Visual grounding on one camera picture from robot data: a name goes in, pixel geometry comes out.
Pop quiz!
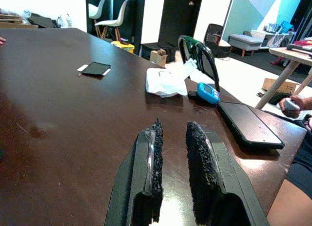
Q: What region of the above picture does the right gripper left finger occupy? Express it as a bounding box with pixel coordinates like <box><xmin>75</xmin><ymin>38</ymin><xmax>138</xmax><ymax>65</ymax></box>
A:
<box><xmin>104</xmin><ymin>117</ymin><xmax>164</xmax><ymax>226</ymax></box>

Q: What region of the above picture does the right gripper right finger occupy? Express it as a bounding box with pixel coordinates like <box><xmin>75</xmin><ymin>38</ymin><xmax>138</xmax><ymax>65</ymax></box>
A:
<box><xmin>185</xmin><ymin>121</ymin><xmax>270</xmax><ymax>226</ymax></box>

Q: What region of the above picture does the grey round device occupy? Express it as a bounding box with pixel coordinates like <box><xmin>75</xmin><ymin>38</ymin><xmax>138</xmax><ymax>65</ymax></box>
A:
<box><xmin>284</xmin><ymin>98</ymin><xmax>300</xmax><ymax>112</ymax></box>

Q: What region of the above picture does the black smartphone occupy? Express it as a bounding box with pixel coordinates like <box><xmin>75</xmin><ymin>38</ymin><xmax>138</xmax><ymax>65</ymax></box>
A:
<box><xmin>216</xmin><ymin>101</ymin><xmax>285</xmax><ymax>150</ymax></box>

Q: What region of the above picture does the blue digital timer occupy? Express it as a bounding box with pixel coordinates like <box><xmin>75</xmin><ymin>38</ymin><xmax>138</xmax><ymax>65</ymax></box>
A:
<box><xmin>187</xmin><ymin>82</ymin><xmax>221</xmax><ymax>105</ymax></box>

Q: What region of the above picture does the white plastic bag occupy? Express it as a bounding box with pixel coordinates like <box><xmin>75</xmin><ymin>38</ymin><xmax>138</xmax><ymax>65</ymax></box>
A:
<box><xmin>145</xmin><ymin>67</ymin><xmax>188</xmax><ymax>98</ymax></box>

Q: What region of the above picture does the person's leg in black shorts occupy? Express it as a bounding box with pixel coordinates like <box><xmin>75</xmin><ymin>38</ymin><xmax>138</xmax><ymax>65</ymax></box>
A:
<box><xmin>267</xmin><ymin>138</ymin><xmax>312</xmax><ymax>226</ymax></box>

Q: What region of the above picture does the white paper tag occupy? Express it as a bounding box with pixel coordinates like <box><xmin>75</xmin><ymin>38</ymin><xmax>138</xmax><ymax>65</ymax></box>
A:
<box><xmin>181</xmin><ymin>60</ymin><xmax>198</xmax><ymax>80</ymax></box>

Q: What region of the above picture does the black card with white tabs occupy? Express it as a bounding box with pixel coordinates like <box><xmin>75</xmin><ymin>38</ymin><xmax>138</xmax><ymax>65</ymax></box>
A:
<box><xmin>77</xmin><ymin>62</ymin><xmax>112</xmax><ymax>77</ymax></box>

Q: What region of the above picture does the small open cardboard box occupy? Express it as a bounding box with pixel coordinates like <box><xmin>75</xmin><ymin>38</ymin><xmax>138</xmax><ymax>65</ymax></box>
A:
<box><xmin>149</xmin><ymin>49</ymin><xmax>169</xmax><ymax>67</ymax></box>

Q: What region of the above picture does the flat cardboard box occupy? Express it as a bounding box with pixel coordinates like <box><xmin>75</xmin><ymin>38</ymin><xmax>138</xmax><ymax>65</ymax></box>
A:
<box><xmin>262</xmin><ymin>78</ymin><xmax>300</xmax><ymax>96</ymax></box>

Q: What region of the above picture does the black low shelf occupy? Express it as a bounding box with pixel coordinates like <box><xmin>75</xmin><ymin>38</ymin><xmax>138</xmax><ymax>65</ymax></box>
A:
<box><xmin>140</xmin><ymin>41</ymin><xmax>176</xmax><ymax>63</ymax></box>

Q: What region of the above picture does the yellow bin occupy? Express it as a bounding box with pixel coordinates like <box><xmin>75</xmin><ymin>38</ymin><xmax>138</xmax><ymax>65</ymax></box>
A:
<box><xmin>111</xmin><ymin>40</ymin><xmax>136</xmax><ymax>54</ymax></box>

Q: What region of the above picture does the black mesh chair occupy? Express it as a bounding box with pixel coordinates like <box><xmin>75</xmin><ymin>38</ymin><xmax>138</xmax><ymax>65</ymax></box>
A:
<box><xmin>203</xmin><ymin>23</ymin><xmax>232</xmax><ymax>58</ymax></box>

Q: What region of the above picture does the grey upholstered bench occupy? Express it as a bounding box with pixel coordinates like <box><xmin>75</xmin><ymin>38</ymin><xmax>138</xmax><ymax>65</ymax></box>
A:
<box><xmin>228</xmin><ymin>33</ymin><xmax>264</xmax><ymax>57</ymax></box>

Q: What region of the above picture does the light wooden table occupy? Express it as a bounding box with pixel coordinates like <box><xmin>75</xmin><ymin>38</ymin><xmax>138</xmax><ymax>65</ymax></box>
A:
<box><xmin>254</xmin><ymin>46</ymin><xmax>312</xmax><ymax>110</ymax></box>

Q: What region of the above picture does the white shell chair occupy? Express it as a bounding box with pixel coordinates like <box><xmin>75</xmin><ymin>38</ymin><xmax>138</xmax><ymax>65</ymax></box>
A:
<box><xmin>94</xmin><ymin>0</ymin><xmax>130</xmax><ymax>41</ymax></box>
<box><xmin>88</xmin><ymin>0</ymin><xmax>108</xmax><ymax>38</ymax></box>

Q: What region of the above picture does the black door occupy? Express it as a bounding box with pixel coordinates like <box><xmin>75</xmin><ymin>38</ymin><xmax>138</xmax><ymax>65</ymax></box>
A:
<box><xmin>158</xmin><ymin>0</ymin><xmax>204</xmax><ymax>45</ymax></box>

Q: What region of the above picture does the grey tool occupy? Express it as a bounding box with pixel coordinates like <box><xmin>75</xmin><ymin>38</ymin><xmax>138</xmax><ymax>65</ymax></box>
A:
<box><xmin>286</xmin><ymin>43</ymin><xmax>312</xmax><ymax>52</ymax></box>

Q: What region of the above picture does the blue bag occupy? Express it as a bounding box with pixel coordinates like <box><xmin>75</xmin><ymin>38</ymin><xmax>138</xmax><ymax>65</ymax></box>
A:
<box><xmin>277</xmin><ymin>20</ymin><xmax>294</xmax><ymax>34</ymax></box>

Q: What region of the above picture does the stacked cardboard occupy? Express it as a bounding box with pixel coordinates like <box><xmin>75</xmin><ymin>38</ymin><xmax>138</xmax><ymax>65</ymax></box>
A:
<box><xmin>0</xmin><ymin>13</ymin><xmax>39</xmax><ymax>29</ymax></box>

